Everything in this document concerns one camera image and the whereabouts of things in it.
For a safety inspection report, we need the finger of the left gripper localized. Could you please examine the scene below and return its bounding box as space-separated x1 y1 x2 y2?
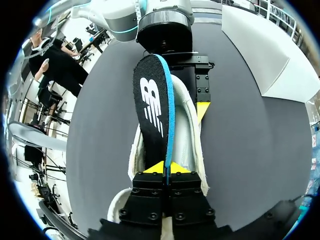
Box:
194 66 212 125

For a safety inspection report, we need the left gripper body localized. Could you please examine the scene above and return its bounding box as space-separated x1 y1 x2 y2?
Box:
135 10 216 76

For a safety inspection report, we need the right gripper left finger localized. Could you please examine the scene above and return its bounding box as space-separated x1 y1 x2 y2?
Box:
118 160 167 224

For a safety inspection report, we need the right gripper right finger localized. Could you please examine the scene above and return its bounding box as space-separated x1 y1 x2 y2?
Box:
165 161 217 228

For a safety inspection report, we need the white shoe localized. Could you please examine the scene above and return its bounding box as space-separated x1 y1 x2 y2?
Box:
106 74 211 240

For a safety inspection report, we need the black and blue insole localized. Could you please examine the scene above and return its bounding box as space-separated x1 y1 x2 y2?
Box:
132 53 176 176

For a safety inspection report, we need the person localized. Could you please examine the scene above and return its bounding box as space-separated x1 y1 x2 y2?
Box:
28 30 90 99

